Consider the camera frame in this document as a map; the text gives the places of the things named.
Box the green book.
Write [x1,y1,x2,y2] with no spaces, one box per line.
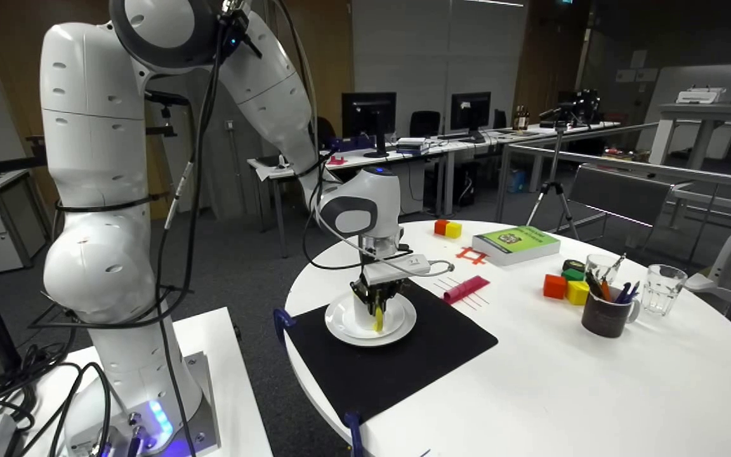
[472,226,561,267]

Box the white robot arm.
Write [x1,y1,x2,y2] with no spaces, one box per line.
[41,0,398,432]

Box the green cube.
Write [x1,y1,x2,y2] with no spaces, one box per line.
[561,267,586,281]

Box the black computer monitor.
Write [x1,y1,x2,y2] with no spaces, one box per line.
[344,90,396,155]

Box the magenta comb block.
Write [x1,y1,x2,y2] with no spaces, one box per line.
[443,276,491,304]

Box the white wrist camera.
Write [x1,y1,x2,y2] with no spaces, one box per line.
[364,254,431,281]

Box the blue table clamp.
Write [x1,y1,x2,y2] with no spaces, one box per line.
[273,306,296,339]
[344,410,365,457]

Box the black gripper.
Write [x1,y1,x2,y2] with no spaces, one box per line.
[350,275,398,319]

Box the white cup yellow inside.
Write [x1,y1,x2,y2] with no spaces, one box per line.
[359,304,387,333]

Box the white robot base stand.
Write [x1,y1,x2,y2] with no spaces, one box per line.
[0,306,273,457]

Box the dark pen holder cup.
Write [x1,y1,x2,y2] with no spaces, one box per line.
[582,294,635,337]

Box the orange lattice piece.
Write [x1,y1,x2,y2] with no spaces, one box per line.
[458,247,489,264]

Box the red yellow cube pair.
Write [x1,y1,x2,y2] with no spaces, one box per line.
[435,219,462,239]

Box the black placemat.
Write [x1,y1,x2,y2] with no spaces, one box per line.
[288,281,499,423]

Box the orange cube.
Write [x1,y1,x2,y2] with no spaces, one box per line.
[544,275,569,300]

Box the large white plate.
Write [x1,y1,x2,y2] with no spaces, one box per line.
[324,292,416,347]

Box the round white table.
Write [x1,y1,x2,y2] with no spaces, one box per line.
[283,219,731,457]

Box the camera tripod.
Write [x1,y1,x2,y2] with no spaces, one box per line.
[527,102,584,228]

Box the clear drinking glass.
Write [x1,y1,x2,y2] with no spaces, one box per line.
[640,264,688,314]

